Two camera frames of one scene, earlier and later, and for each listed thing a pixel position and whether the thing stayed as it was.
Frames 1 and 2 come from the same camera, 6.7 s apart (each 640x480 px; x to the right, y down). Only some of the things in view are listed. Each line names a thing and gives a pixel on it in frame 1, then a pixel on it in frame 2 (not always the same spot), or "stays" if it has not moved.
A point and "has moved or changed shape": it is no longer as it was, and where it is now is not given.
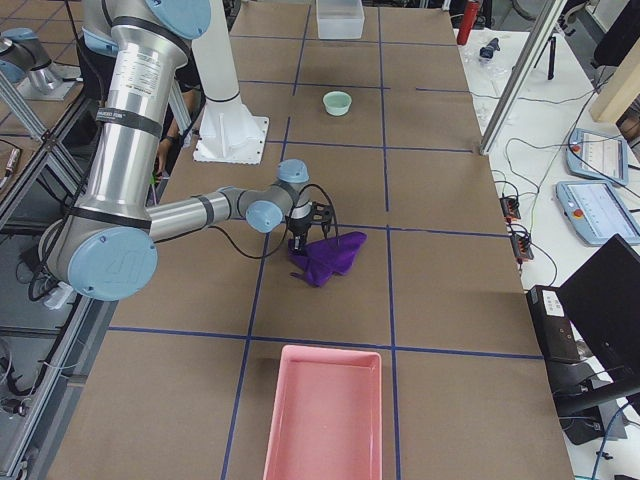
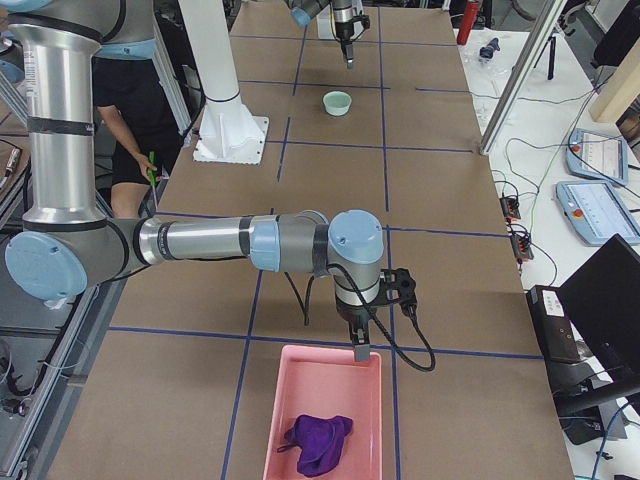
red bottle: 470,11 stays
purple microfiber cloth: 321,261 has moved or changed shape
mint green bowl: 337,102 stays
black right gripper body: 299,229 -> 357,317
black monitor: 602,297 stays
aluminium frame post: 531,53 stays
